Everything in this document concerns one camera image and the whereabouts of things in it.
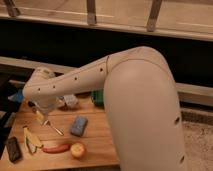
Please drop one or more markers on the blue cloth at edge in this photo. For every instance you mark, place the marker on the blue cloth at edge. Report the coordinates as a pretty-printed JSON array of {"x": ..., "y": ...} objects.
[{"x": 17, "y": 97}]

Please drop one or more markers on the yellow red apple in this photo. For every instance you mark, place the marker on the yellow red apple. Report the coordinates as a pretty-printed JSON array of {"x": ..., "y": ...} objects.
[{"x": 78, "y": 150}]

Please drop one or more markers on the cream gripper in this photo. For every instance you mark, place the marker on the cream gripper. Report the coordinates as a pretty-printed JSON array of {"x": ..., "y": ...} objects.
[{"x": 40, "y": 117}]

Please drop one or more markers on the blue sponge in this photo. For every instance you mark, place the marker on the blue sponge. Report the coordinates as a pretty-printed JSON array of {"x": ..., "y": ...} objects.
[{"x": 78, "y": 126}]

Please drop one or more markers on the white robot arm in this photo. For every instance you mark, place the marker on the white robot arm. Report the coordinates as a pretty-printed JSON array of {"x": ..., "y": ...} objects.
[{"x": 140, "y": 100}]

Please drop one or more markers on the green plastic tray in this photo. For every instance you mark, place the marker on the green plastic tray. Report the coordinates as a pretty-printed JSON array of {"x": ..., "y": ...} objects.
[{"x": 97, "y": 98}]

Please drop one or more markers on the silver metal fork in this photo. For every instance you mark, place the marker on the silver metal fork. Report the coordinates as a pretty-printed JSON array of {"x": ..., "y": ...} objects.
[{"x": 55, "y": 128}]

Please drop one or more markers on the red sausage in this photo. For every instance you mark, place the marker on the red sausage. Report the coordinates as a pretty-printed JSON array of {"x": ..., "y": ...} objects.
[{"x": 58, "y": 149}]

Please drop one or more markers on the wooden table board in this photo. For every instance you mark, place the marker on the wooden table board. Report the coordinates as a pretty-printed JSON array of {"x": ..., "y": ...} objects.
[{"x": 97, "y": 139}]

